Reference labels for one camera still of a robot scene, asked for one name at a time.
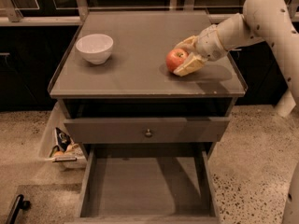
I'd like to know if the open middle drawer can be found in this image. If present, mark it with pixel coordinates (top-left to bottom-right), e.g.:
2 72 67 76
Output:
66 144 221 224

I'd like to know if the clear plastic bin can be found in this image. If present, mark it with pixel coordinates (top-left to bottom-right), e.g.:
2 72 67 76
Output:
38 103 86 170

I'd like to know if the metal railing frame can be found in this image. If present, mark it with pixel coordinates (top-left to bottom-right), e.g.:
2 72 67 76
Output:
0 0 299 28

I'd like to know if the red apple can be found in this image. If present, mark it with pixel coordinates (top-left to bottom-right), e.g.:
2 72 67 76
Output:
165 49 189 73

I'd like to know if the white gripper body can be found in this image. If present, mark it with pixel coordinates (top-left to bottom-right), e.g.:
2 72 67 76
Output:
195 24 228 62

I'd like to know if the white ceramic bowl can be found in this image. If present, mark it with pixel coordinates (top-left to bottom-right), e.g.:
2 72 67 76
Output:
76 34 114 64

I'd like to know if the grey drawer cabinet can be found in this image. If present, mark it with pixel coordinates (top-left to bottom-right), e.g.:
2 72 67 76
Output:
47 10 249 224

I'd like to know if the upper drawer with knob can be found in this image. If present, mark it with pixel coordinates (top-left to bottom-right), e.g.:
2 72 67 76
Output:
64 117 230 144

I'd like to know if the orange fruit in bin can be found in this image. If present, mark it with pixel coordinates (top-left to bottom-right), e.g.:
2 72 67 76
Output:
53 151 64 157

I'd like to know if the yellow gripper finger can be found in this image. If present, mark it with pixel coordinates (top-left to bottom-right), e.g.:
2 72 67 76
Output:
174 52 206 77
175 35 197 54

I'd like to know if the dark snack bag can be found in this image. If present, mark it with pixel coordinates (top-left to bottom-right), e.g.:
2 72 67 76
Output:
54 127 71 151

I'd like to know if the black handle bottom left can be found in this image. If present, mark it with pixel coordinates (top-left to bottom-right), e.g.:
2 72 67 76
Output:
5 194 31 224

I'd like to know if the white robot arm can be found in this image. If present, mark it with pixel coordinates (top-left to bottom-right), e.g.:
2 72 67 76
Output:
178 0 299 224

